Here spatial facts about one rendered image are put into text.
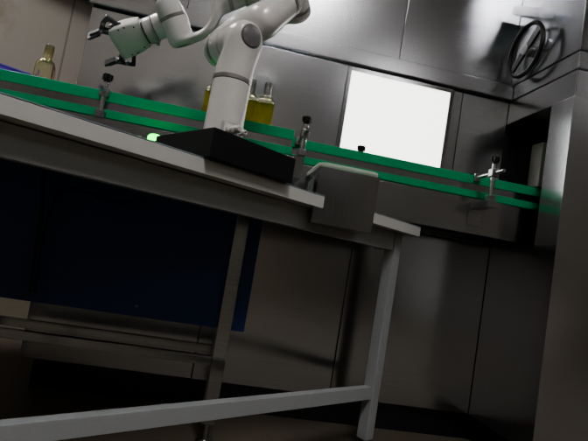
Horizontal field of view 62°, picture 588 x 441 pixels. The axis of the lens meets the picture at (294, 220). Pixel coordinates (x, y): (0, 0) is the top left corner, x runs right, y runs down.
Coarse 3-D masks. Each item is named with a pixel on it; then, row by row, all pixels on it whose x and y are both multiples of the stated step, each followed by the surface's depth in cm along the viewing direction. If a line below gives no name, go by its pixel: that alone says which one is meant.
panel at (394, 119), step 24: (360, 96) 183; (384, 96) 185; (408, 96) 186; (432, 96) 188; (360, 120) 183; (384, 120) 184; (408, 120) 186; (432, 120) 188; (360, 144) 182; (384, 144) 184; (408, 144) 185; (432, 144) 187
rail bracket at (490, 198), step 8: (496, 160) 160; (496, 168) 160; (480, 176) 167; (488, 176) 161; (496, 176) 159; (488, 192) 160; (488, 200) 157; (472, 208) 167; (480, 208) 164; (488, 208) 162; (472, 216) 168; (480, 216) 168; (472, 224) 167
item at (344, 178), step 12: (324, 168) 132; (312, 180) 141; (324, 180) 132; (336, 180) 133; (348, 180) 133; (360, 180) 134; (372, 180) 134; (324, 192) 132; (336, 192) 132; (348, 192) 133; (360, 192) 134; (372, 192) 134; (372, 204) 134
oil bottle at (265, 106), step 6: (264, 96) 163; (258, 102) 162; (264, 102) 162; (270, 102) 163; (258, 108) 162; (264, 108) 162; (270, 108) 162; (258, 114) 162; (264, 114) 162; (270, 114) 162; (258, 120) 162; (264, 120) 162; (270, 120) 162
